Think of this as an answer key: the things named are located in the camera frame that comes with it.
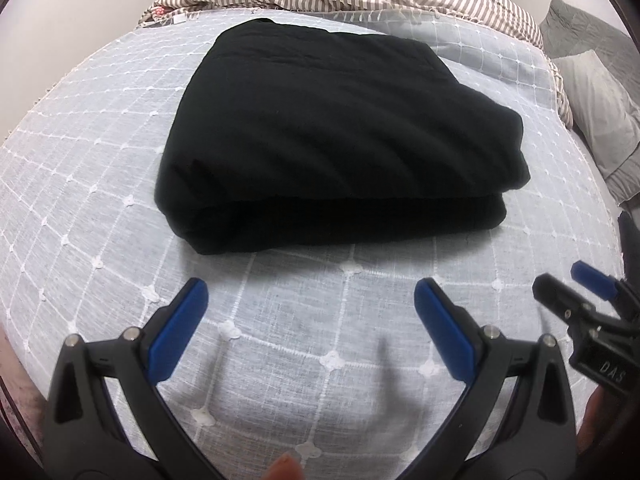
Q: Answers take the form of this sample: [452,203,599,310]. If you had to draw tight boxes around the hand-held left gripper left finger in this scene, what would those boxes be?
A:
[42,278,236,480]

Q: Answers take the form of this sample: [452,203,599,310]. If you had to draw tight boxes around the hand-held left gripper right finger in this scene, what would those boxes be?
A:
[400,277,580,480]

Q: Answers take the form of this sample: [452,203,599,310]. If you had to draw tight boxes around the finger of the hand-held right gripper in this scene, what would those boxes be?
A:
[571,260,640,319]
[531,273,597,327]

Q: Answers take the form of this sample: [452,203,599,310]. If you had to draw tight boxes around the black padded coat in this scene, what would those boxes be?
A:
[154,17,532,257]

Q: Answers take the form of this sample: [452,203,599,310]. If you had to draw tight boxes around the person's right hand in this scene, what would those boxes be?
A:
[576,389,609,457]

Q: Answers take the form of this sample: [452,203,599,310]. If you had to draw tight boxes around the person's left hand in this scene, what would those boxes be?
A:
[265,452,307,480]

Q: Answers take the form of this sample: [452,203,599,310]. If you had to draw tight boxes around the dark cloth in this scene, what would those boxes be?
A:
[617,210,639,272]

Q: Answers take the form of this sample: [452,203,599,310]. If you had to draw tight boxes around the white grid bedspread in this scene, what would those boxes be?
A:
[0,7,626,480]

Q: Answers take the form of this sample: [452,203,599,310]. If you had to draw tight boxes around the grey pillow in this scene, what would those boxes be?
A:
[552,50,640,181]

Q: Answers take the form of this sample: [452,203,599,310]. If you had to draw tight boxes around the grey quilt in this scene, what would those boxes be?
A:
[539,0,640,206]

